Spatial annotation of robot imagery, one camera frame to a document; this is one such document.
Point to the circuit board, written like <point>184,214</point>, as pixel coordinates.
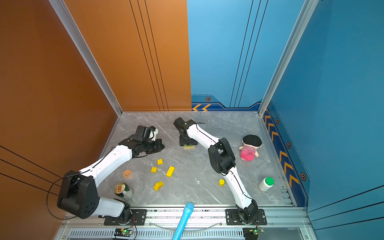
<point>252,233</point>
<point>123,234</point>

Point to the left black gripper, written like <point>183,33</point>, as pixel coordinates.
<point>158,142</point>

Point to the white bottle green cap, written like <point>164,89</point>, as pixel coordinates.
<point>266,184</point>

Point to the aluminium front rail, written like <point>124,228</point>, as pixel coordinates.
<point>201,223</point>

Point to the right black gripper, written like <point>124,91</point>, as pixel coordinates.
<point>193,143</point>

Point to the metal tin can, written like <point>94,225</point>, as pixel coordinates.
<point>123,191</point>

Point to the right circuit board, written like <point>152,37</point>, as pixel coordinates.
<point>252,233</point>

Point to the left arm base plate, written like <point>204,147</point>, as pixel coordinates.
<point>137,216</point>

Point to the plush doll pink black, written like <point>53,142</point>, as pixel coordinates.
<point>249,149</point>

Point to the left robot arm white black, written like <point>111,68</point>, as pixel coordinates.
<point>78,193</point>

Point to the yellow long block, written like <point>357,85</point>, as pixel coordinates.
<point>170,171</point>

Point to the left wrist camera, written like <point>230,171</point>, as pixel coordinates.
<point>153,133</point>

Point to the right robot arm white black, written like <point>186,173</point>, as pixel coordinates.
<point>223,161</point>

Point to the yellow block near front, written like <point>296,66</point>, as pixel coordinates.
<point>158,185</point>

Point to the yellow cylinder block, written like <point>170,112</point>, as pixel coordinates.
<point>221,182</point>

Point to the small orange cup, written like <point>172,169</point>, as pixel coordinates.
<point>128,174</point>

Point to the left circuit board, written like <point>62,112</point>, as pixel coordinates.
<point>123,234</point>

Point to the cyan tube pole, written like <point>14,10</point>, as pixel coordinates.
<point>188,210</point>

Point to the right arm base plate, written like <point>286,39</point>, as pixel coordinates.
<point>233,218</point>

